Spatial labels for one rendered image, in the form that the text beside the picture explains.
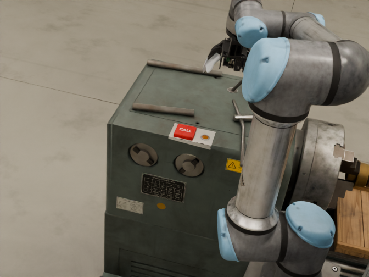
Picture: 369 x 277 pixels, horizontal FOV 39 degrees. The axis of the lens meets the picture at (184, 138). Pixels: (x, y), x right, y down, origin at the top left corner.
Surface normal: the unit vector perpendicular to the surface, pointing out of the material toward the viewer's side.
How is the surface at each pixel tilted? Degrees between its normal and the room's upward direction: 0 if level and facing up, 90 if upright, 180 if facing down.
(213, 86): 0
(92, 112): 0
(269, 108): 90
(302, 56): 32
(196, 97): 0
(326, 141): 21
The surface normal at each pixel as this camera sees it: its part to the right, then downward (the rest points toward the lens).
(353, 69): 0.34, -0.01
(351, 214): 0.10, -0.80
